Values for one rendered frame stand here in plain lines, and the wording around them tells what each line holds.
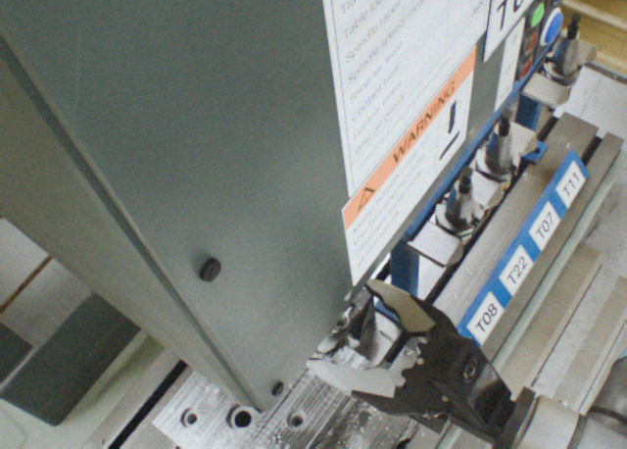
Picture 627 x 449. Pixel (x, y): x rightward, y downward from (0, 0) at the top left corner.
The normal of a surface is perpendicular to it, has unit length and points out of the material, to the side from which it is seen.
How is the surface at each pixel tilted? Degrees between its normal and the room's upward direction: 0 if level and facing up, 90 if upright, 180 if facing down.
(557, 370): 8
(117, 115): 90
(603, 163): 0
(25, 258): 90
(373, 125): 90
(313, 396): 0
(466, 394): 63
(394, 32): 90
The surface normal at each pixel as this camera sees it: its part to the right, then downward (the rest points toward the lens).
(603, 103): -0.33, -0.17
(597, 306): -0.02, -0.59
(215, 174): 0.80, 0.47
